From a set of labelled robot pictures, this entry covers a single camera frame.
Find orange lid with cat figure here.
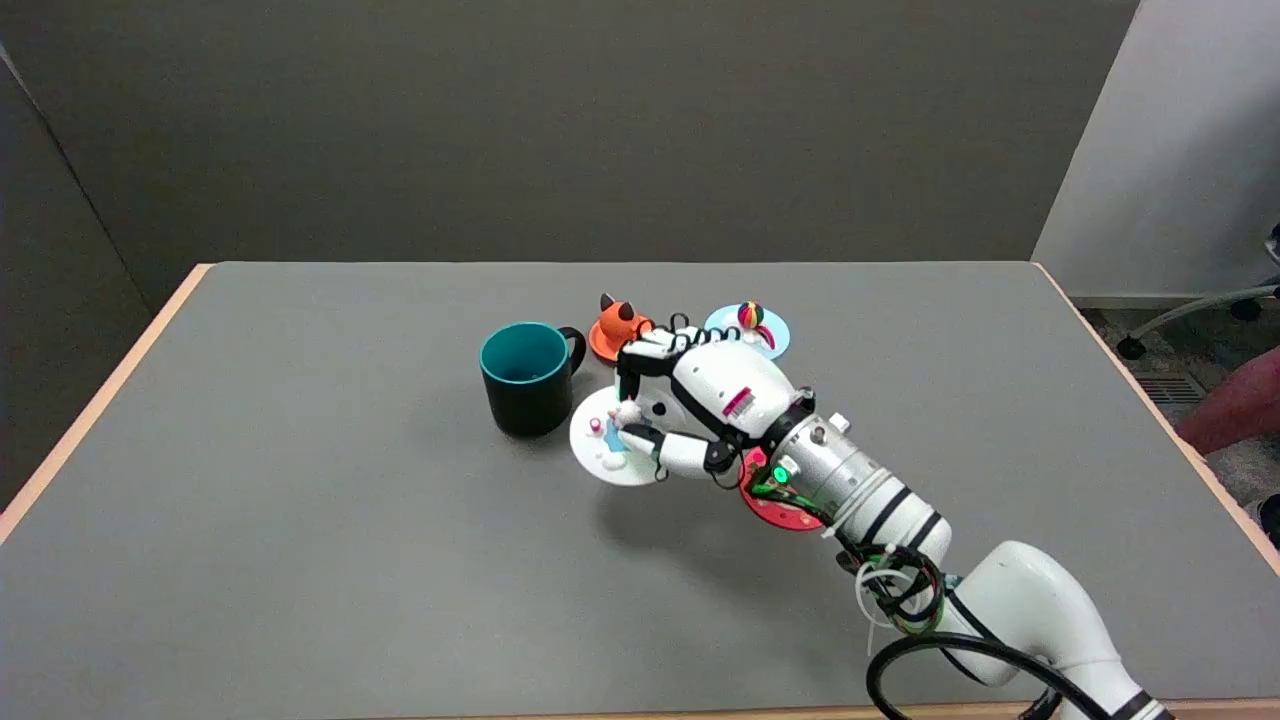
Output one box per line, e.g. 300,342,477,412
588,294,657,364

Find floor vent grille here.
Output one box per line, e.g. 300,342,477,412
1137,374,1207,407

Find red lid with figures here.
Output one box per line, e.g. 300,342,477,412
738,447,827,532

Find black cup teal inside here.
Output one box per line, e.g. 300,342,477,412
479,321,588,438

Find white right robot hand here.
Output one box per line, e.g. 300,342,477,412
612,315,816,481

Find white lid with cat figure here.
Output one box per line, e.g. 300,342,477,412
569,386,669,488

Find multicolour wire bundle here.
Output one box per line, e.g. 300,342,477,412
853,545,948,638

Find office chair base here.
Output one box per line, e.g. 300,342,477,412
1116,225,1280,361

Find light blue lid with balloon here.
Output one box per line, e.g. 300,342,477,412
704,301,791,362

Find person's leg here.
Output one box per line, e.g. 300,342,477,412
1177,348,1280,456

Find thick black cable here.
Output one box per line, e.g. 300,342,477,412
865,634,1113,720

